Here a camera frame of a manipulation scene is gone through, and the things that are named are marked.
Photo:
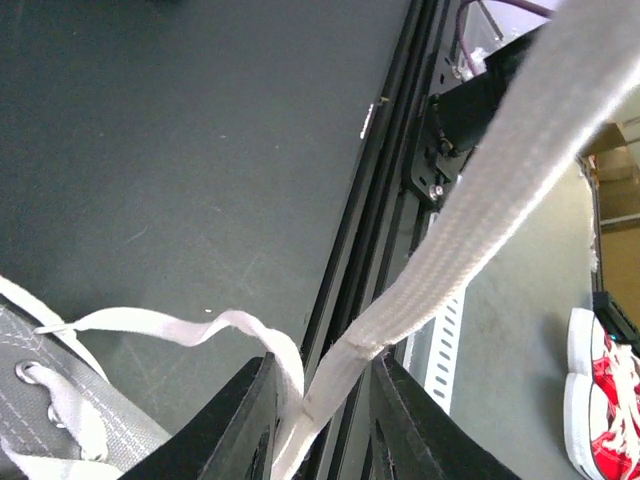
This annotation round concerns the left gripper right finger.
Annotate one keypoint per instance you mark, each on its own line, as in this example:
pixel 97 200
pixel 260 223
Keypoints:
pixel 413 438

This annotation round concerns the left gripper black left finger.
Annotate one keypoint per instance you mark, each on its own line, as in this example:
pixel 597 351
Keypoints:
pixel 231 438

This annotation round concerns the grey sneaker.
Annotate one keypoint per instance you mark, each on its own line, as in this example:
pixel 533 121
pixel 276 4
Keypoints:
pixel 63 420

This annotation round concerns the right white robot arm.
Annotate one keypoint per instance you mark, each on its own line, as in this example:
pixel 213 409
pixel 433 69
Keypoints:
pixel 457 119

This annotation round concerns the red sneaker on floor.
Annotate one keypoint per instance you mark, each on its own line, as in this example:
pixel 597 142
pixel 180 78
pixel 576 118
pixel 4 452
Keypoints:
pixel 601 401

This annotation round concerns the white slotted cable duct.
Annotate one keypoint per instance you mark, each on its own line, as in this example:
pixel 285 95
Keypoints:
pixel 431 353

